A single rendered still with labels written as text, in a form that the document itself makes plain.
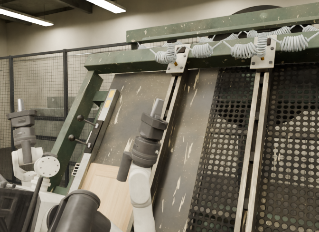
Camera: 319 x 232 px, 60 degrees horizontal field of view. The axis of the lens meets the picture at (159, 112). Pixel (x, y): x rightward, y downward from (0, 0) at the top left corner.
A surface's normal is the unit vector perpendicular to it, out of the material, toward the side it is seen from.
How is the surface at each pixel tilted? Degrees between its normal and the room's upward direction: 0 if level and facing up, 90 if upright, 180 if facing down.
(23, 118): 78
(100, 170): 58
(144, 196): 94
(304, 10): 90
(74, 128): 90
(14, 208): 90
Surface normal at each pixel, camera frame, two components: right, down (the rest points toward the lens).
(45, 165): 0.53, -0.15
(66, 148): 0.87, 0.02
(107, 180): -0.41, -0.50
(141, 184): 0.06, 0.12
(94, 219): 0.83, -0.38
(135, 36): -0.49, 0.04
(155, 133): 0.44, 0.22
